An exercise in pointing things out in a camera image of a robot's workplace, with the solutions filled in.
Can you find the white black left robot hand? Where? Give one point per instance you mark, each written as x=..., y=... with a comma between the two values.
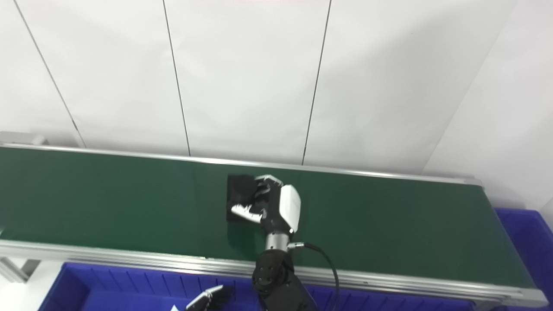
x=211, y=299

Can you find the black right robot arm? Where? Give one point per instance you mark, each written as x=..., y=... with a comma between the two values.
x=278, y=276

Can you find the aluminium conveyor leg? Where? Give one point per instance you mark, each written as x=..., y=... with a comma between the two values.
x=17, y=268

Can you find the black cylinder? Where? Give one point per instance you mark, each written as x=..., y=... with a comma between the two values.
x=237, y=190

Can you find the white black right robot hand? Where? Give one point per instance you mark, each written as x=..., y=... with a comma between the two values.
x=287, y=207

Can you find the green conveyor belt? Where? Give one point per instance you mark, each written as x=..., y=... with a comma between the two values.
x=389, y=224
x=129, y=257

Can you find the grey conveyor motor housing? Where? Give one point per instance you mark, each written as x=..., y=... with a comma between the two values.
x=21, y=138

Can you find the blue plastic bin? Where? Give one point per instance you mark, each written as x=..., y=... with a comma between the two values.
x=129, y=293
x=525, y=242
x=389, y=302

